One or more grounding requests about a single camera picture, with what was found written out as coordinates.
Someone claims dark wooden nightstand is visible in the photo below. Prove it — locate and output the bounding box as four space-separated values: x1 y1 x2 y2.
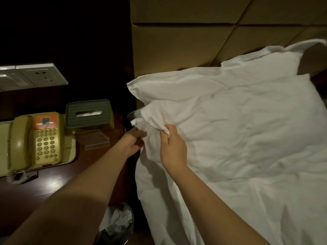
0 114 136 238

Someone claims person's right forearm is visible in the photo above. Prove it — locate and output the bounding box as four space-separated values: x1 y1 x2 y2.
166 163 269 245

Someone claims person's right hand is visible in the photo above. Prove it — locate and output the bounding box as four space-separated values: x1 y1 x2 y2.
160 124 189 172

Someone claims white wall switch panel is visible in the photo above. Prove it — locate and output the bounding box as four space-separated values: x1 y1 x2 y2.
0 63 69 92

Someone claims white pillow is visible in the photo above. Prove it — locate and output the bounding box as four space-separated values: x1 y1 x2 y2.
127 39 327 113

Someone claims dark tissue box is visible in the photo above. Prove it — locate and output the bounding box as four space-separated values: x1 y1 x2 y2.
65 99 114 131

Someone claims tan padded headboard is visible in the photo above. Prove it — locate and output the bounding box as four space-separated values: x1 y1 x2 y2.
129 0 327 80

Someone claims person's left forearm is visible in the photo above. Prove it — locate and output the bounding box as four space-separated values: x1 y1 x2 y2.
5 148 136 245

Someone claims person's left hand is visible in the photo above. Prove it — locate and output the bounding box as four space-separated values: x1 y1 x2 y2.
119 127 147 157

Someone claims white duvet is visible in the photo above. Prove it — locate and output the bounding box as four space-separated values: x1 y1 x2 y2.
130 74 327 245

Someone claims beige telephone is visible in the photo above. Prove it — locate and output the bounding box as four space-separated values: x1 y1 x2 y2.
0 112 77 184

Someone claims black trash bin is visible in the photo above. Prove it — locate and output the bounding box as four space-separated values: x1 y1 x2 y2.
93 202 136 245

